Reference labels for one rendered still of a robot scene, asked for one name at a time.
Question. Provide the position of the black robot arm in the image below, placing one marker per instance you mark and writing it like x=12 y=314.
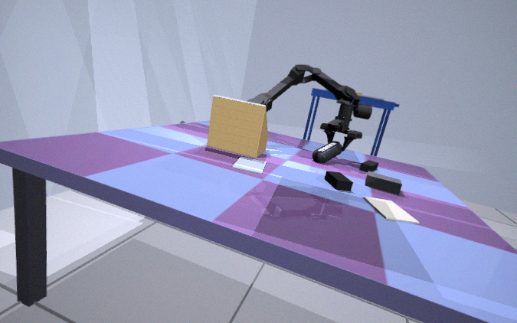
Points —
x=343 y=94

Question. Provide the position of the white flat plate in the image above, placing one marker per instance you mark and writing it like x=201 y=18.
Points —
x=389 y=210

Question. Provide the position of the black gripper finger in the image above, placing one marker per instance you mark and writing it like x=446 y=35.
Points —
x=330 y=135
x=346 y=142

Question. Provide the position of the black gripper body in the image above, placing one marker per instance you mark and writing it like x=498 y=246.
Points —
x=351 y=134

